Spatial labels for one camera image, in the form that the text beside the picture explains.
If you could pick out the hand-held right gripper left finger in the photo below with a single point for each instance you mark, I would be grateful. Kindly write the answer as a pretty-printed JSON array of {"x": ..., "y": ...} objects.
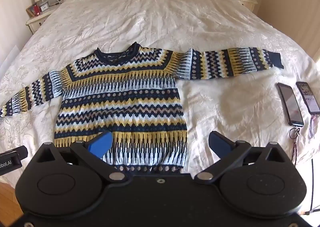
[{"x": 102, "y": 147}]

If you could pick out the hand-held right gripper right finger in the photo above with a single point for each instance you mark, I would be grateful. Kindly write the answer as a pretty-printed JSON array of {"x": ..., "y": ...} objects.
[{"x": 220, "y": 142}]

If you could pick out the navy yellow patterned knit sweater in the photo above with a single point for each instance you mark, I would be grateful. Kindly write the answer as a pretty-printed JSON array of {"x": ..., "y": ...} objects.
[{"x": 120, "y": 92}]

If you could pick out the black smartphone with lit screen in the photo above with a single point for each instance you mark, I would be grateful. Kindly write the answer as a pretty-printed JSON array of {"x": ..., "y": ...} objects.
[{"x": 308, "y": 97}]

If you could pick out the bed with cream bedspread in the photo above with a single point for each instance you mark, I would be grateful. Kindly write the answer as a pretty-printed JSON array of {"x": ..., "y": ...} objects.
[{"x": 155, "y": 17}]

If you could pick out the cream nightstand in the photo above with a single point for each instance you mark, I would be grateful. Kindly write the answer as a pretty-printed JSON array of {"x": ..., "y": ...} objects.
[
  {"x": 40, "y": 19},
  {"x": 246, "y": 2}
]

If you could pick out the small white clock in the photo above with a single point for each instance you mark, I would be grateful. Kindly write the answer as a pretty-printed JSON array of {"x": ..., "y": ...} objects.
[{"x": 44, "y": 7}]

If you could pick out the small picture frame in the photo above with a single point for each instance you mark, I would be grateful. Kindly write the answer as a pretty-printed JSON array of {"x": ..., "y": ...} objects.
[{"x": 31, "y": 9}]

